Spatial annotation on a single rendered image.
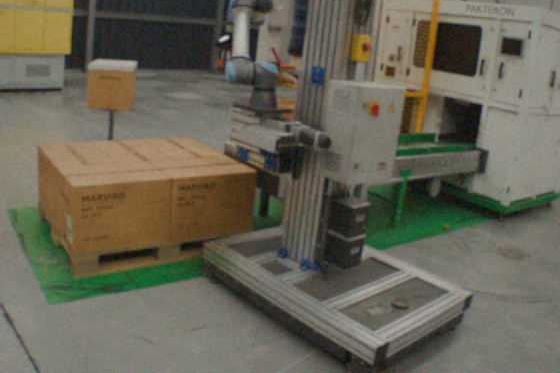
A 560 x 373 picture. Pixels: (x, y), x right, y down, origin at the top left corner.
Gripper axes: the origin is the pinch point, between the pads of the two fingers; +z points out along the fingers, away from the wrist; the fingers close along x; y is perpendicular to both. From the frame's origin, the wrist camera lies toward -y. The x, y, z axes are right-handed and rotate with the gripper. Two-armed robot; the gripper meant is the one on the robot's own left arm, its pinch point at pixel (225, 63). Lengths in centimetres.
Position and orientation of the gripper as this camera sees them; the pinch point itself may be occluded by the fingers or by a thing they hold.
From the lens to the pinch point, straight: 338.2
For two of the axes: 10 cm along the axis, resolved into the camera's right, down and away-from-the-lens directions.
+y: 8.2, -0.5, 5.6
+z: -1.1, 9.6, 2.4
